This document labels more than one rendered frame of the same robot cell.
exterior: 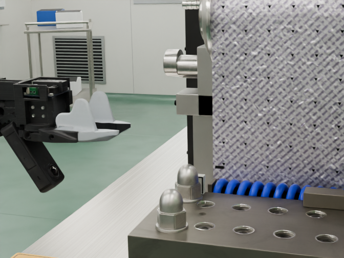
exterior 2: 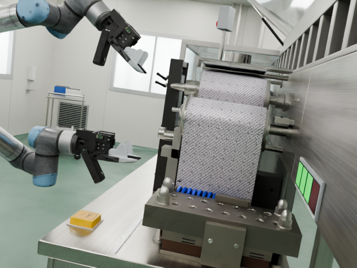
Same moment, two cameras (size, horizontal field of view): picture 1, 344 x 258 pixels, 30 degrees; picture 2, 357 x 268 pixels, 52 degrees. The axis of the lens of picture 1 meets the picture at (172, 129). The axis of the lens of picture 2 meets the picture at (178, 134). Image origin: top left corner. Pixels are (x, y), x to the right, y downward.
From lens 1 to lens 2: 0.31 m
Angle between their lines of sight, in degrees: 11
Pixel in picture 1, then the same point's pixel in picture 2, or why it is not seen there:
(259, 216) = (197, 202)
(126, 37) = (101, 107)
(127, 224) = (126, 203)
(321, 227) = (222, 209)
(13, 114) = (87, 146)
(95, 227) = (112, 203)
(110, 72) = (89, 125)
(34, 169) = (93, 172)
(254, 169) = (194, 183)
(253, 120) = (196, 162)
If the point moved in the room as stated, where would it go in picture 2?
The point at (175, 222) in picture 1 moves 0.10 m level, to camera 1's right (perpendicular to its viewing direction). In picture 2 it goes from (164, 200) to (202, 204)
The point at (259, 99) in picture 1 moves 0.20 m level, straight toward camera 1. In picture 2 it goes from (200, 154) to (206, 169)
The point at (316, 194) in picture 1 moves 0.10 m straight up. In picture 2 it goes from (220, 196) to (226, 162)
